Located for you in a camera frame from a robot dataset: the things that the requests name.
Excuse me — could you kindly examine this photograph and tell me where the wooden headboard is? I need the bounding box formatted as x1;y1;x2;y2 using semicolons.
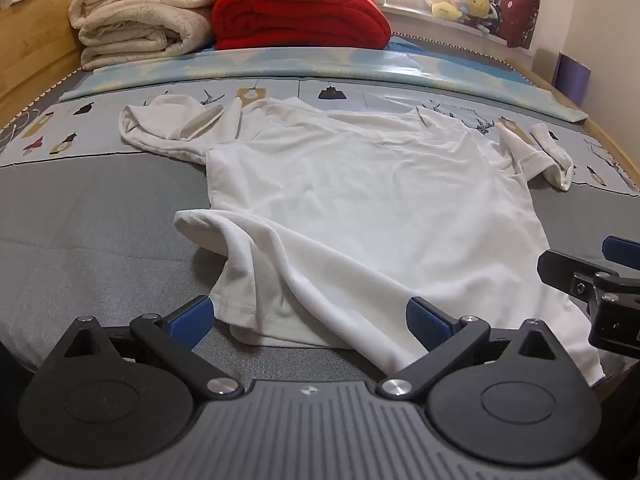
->
0;0;97;127

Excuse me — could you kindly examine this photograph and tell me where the wooden bed rail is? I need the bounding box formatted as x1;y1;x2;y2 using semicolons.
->
584;119;640;188

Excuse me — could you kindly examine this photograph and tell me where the red folded blanket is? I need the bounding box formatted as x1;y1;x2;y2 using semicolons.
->
210;0;392;52

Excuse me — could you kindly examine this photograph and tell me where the purple box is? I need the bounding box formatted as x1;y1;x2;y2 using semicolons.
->
554;52;592;109

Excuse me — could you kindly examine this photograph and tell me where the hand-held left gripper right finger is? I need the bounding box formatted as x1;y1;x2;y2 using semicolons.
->
375;296;571;401

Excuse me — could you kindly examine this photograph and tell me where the pastel plush toy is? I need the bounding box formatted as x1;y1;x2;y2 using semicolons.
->
425;0;463;22

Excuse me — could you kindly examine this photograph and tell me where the yellow plush toy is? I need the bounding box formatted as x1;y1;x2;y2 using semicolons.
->
457;0;494;19

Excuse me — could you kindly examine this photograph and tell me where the white t-shirt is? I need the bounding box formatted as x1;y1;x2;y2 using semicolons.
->
118;94;607;387

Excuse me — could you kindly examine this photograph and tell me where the printed grey bed sheet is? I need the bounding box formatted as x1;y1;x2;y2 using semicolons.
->
0;67;640;391

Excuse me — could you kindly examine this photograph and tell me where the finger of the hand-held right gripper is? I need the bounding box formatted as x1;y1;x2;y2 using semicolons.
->
537;249;601;306
601;234;640;264

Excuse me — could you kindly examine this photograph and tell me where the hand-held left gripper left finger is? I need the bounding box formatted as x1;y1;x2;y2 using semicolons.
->
49;296;245;401

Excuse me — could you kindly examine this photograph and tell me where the light blue patterned blanket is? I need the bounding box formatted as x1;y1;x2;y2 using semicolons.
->
60;49;589;123

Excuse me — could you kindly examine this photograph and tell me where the cream folded blanket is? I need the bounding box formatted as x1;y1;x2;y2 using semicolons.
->
67;0;224;71

